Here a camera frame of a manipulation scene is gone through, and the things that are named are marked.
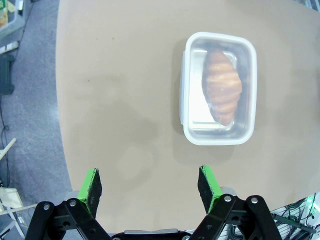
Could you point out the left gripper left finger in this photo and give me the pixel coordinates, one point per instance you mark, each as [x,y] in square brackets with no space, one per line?
[92,190]

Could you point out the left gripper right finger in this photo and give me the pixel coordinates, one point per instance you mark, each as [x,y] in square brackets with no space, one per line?
[208,187]

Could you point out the translucent plastic container lid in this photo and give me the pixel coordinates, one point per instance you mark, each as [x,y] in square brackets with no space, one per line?
[186,100]

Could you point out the golden brown croissant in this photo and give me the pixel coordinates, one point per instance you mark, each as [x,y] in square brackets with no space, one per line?
[222,85]

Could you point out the rectangular stainless steel container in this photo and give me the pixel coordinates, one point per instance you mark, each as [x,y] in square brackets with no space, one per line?
[197,105]

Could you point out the light wooden stick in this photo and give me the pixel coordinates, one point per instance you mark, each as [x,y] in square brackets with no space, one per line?
[7,148]

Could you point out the black equipment case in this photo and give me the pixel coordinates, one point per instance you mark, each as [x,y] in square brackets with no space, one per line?
[6,75]

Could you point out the grey storage bin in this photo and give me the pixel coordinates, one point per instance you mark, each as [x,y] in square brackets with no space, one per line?
[15,20]

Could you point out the light wooden frame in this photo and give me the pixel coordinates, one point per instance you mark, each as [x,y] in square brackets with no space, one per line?
[10,200]

